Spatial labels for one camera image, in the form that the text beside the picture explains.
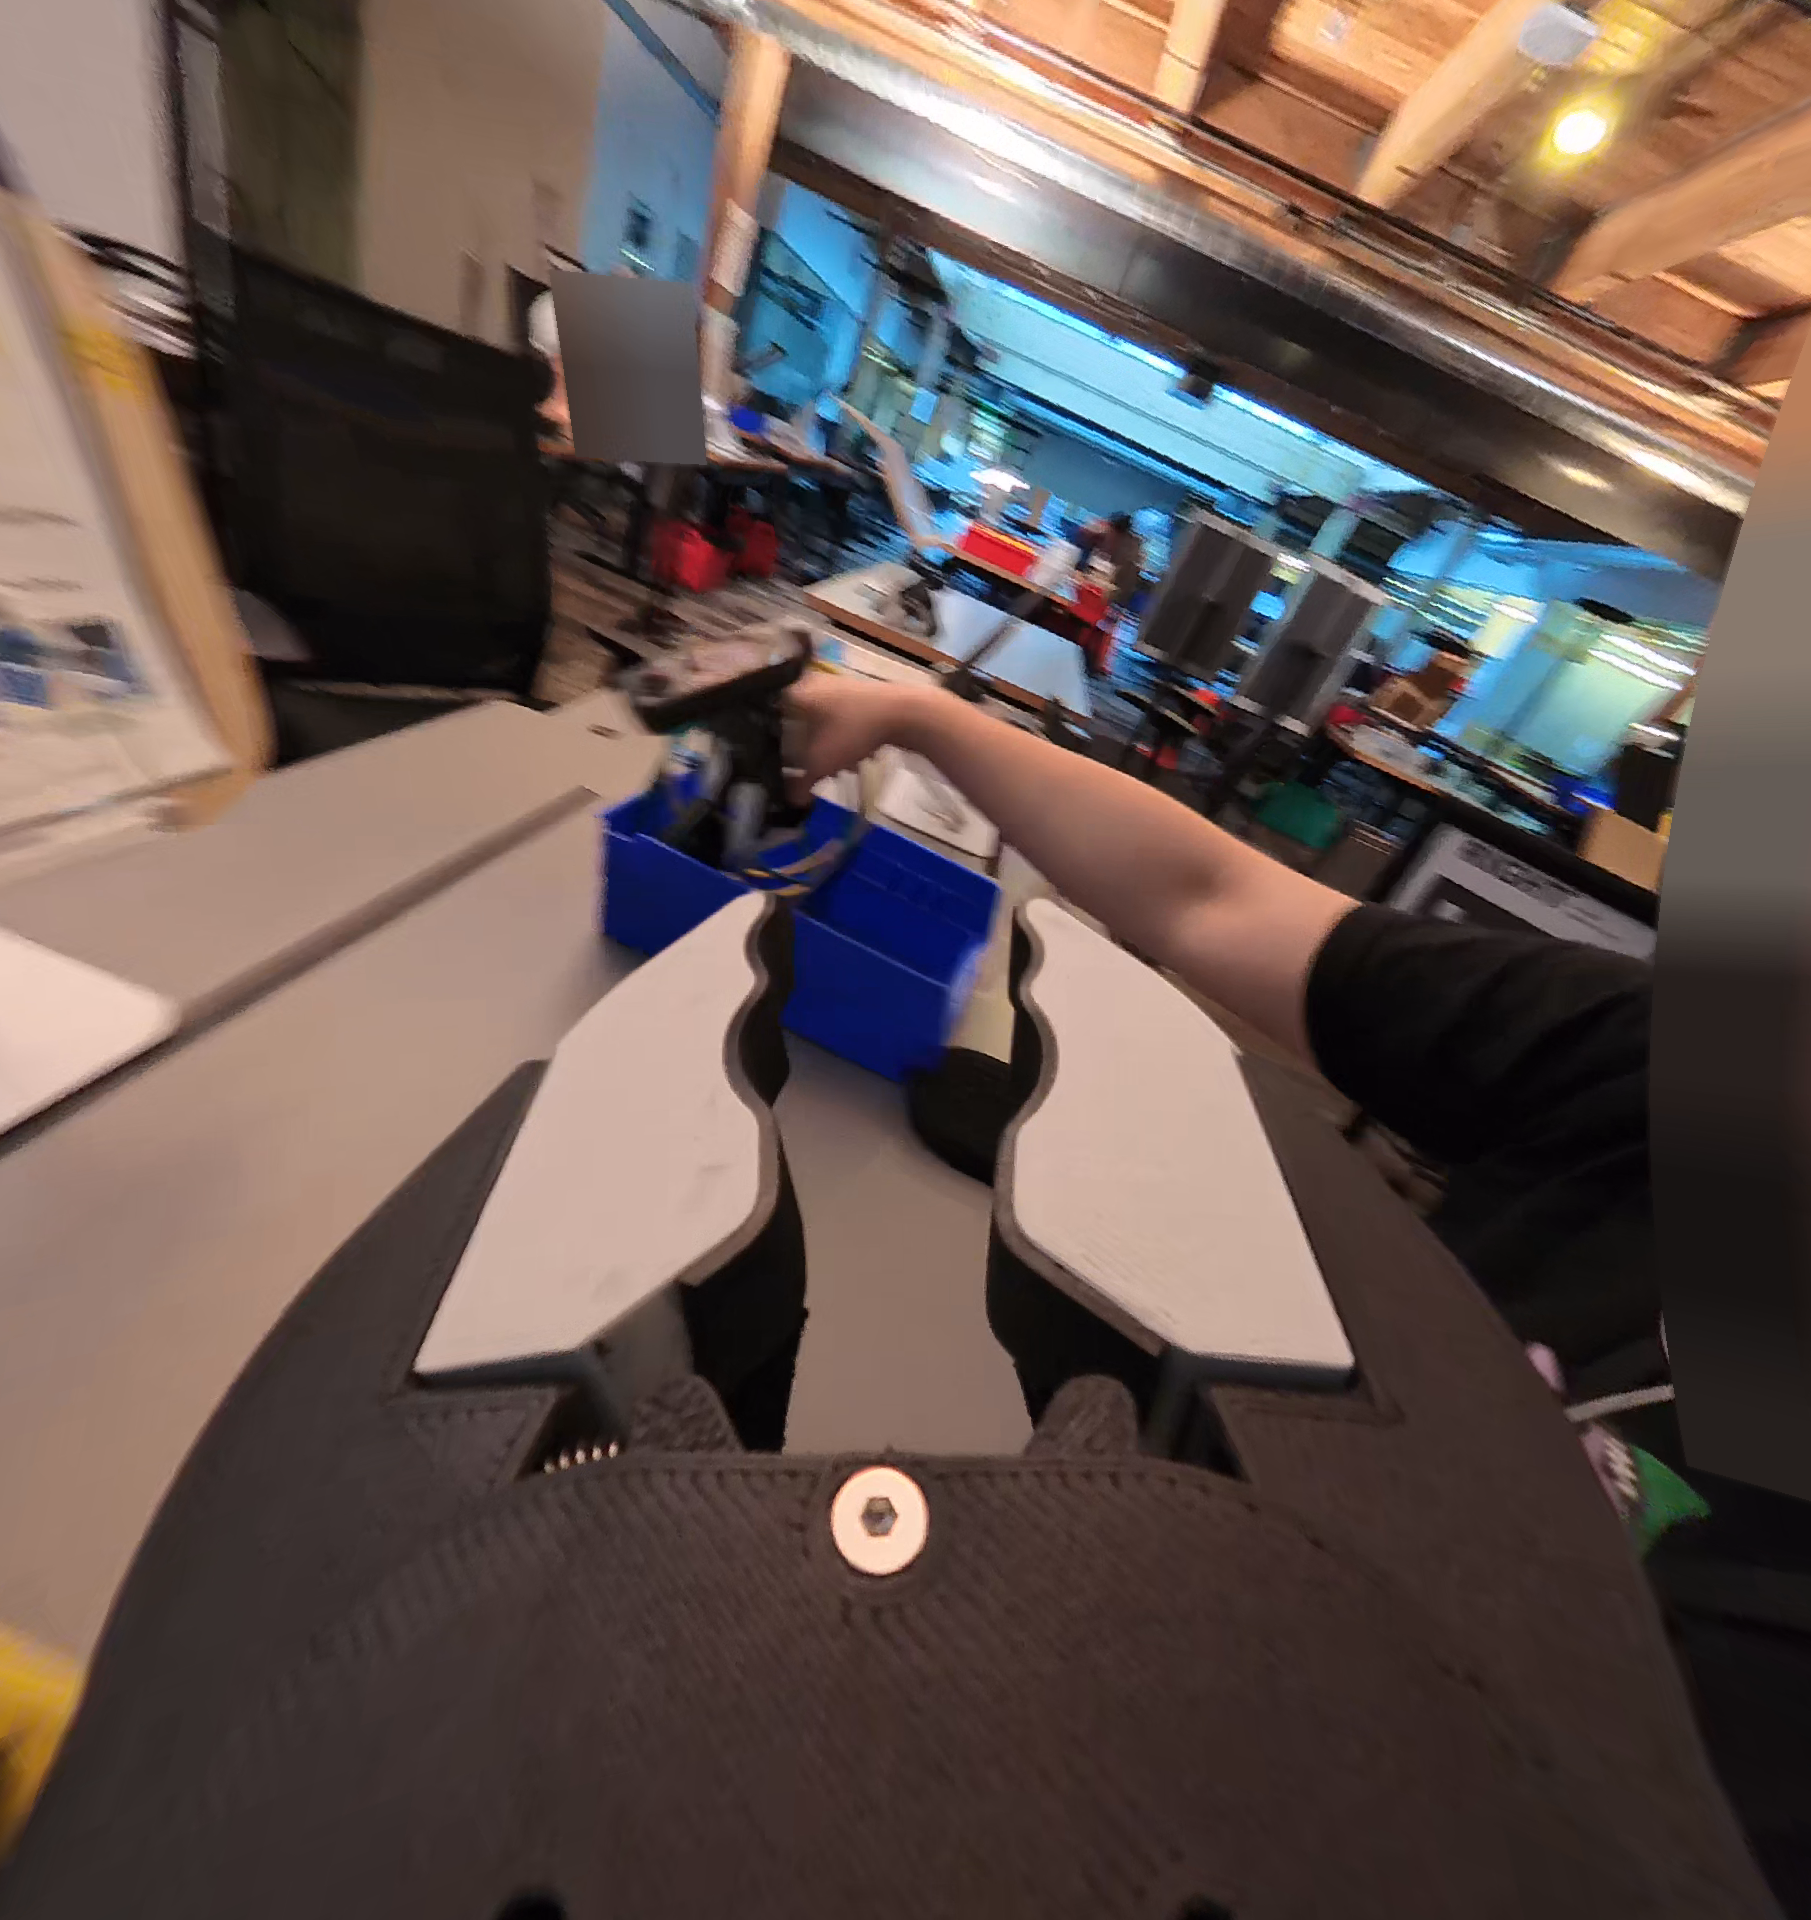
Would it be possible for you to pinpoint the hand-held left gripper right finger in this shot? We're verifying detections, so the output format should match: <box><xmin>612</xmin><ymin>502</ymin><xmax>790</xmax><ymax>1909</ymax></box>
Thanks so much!
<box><xmin>990</xmin><ymin>897</ymin><xmax>1358</xmax><ymax>1390</ymax></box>

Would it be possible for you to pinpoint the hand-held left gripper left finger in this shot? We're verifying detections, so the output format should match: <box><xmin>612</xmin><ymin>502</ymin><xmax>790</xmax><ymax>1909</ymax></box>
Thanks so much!
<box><xmin>411</xmin><ymin>891</ymin><xmax>811</xmax><ymax>1376</ymax></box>

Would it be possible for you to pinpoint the blue plastic bin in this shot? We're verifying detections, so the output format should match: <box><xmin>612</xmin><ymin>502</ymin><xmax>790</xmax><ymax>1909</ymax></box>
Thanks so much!
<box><xmin>595</xmin><ymin>791</ymin><xmax>1001</xmax><ymax>1087</ymax></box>

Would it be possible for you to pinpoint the person's right forearm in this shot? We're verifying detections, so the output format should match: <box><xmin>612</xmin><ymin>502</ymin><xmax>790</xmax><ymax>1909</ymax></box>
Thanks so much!
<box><xmin>843</xmin><ymin>684</ymin><xmax>1363</xmax><ymax>1104</ymax></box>

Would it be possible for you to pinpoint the person's right hand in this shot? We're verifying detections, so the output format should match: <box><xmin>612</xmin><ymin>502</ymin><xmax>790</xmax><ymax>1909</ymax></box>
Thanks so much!
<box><xmin>777</xmin><ymin>681</ymin><xmax>906</xmax><ymax>807</ymax></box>

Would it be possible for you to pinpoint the red storage bin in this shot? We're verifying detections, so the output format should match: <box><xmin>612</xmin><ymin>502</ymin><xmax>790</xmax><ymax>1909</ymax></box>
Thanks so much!
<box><xmin>649</xmin><ymin>517</ymin><xmax>779</xmax><ymax>594</ymax></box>

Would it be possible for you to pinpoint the person's black t-shirt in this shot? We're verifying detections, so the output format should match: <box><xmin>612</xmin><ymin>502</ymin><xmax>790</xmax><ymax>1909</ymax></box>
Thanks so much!
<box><xmin>1303</xmin><ymin>902</ymin><xmax>1662</xmax><ymax>1359</ymax></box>

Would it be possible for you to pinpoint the black mesh office chair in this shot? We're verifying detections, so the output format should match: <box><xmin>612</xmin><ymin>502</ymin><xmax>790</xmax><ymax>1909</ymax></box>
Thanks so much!
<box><xmin>220</xmin><ymin>251</ymin><xmax>552</xmax><ymax>727</ymax></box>

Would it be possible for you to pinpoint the grey panel on stand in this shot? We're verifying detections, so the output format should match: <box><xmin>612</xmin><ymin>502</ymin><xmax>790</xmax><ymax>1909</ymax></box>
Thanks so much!
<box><xmin>1143</xmin><ymin>507</ymin><xmax>1276</xmax><ymax>676</ymax></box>
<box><xmin>1253</xmin><ymin>567</ymin><xmax>1385</xmax><ymax>727</ymax></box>

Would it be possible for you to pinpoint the instruction poster stand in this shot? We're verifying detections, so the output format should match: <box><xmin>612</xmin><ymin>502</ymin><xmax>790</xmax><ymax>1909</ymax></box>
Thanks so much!
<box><xmin>0</xmin><ymin>46</ymin><xmax>278</xmax><ymax>1166</ymax></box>

